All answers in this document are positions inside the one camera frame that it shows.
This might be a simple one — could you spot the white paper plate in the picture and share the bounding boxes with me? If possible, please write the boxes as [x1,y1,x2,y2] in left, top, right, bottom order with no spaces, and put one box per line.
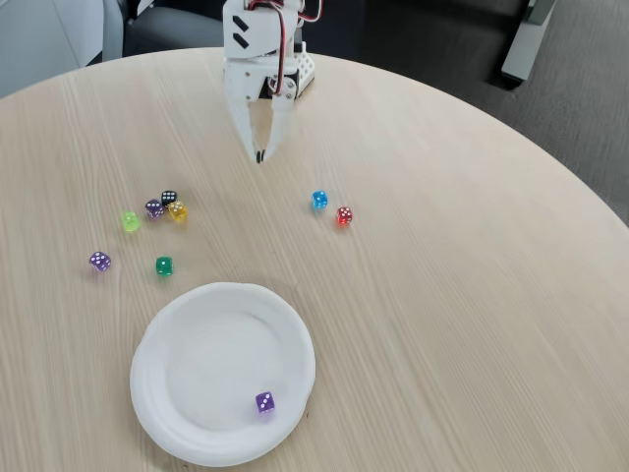
[129,281,316,468]

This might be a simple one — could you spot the dark grey chair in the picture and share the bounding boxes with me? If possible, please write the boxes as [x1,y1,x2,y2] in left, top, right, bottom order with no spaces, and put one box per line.
[121,0,227,58]

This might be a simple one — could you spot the white cabinet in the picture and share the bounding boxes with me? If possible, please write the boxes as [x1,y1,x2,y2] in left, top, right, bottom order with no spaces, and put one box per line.
[0,0,124,99]

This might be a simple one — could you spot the grey desk leg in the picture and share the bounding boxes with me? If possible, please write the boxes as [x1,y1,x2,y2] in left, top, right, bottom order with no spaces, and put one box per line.
[500,0,557,86]

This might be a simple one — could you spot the red black servo cable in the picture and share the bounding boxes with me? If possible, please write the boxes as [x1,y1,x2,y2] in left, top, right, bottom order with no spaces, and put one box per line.
[296,0,326,24]
[244,0,289,97]

